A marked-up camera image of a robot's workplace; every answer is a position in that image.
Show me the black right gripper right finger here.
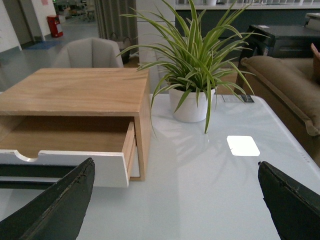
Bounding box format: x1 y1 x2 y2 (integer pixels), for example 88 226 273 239
258 161 320 240

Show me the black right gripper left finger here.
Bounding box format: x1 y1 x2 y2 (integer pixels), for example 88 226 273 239
0 158 95 240

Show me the white front wooden drawer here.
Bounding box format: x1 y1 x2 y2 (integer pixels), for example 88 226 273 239
0 118 139 188

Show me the wooden drawer cabinet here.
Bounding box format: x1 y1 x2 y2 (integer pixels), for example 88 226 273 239
0 68 151 182

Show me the brown sofa cushion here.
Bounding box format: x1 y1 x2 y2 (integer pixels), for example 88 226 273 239
240 55 320 136

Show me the white plant pot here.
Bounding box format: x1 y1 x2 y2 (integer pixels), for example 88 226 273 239
168 88 211 123

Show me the grey armchair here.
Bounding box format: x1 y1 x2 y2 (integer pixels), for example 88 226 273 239
51 37 124 68

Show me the dark side table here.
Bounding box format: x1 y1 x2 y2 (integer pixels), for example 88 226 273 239
238 25 320 84

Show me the green spider plant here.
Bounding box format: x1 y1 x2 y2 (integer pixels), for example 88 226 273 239
116 0 271 135

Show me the red fire extinguisher box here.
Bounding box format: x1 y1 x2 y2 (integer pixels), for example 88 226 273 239
47 15 63 38

